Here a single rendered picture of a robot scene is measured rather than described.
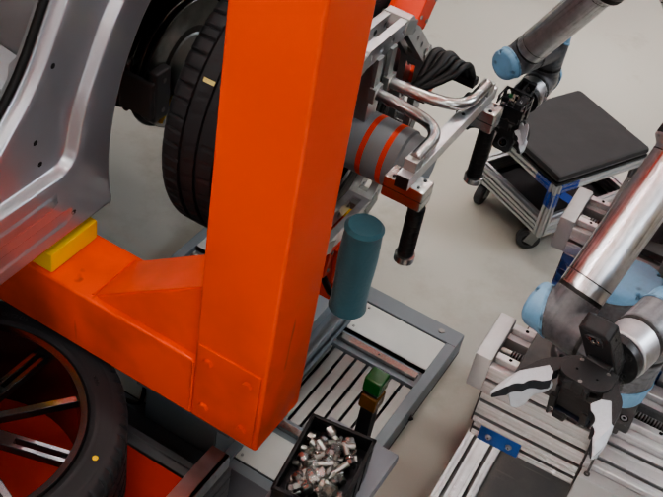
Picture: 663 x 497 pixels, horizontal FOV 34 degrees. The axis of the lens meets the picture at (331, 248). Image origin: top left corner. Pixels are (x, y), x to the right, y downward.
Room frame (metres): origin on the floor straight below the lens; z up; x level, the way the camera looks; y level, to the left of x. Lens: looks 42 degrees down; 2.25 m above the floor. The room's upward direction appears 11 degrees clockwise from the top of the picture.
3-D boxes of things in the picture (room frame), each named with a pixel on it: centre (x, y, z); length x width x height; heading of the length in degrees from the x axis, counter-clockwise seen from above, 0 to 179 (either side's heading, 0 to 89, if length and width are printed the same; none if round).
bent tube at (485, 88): (1.97, -0.16, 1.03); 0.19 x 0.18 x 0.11; 67
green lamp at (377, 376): (1.42, -0.14, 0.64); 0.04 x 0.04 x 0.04; 67
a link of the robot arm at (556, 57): (2.29, -0.41, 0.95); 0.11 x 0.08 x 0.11; 138
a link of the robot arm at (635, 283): (1.41, -0.52, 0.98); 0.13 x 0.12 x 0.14; 55
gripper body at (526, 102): (2.16, -0.36, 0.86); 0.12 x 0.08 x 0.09; 157
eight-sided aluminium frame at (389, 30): (1.93, 0.00, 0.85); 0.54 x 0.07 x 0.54; 157
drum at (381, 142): (1.90, -0.07, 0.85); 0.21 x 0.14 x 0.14; 67
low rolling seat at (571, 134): (2.88, -0.67, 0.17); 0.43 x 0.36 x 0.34; 130
